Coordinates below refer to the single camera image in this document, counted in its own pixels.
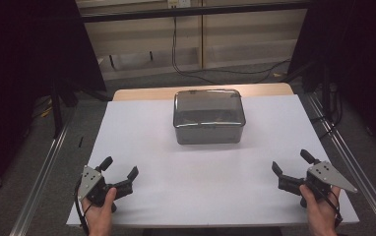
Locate metal floor rail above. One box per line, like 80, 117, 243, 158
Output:
306, 91, 376, 236
8, 109, 76, 236

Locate person's left hand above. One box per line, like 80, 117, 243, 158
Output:
81, 187, 118, 229

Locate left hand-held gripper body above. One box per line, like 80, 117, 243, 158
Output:
77, 164, 135, 210

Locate person's right hand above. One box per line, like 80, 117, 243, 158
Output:
298, 184, 342, 230

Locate black metal stand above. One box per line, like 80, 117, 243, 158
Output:
48, 77, 79, 140

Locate white table sheet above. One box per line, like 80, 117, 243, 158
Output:
66, 93, 361, 229

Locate clear plastic box with lid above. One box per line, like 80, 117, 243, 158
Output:
172, 88, 247, 146

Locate black curtain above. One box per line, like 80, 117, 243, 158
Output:
0, 0, 107, 205
286, 0, 376, 160

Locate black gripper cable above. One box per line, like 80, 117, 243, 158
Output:
73, 178, 91, 236
308, 181, 344, 229

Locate black power cable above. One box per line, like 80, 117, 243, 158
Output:
170, 16, 292, 85

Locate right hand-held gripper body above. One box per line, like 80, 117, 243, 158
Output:
277, 160, 358, 208

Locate black floor cables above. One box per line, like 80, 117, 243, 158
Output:
309, 83, 345, 141

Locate black frame beam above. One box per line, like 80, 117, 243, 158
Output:
80, 1, 312, 24

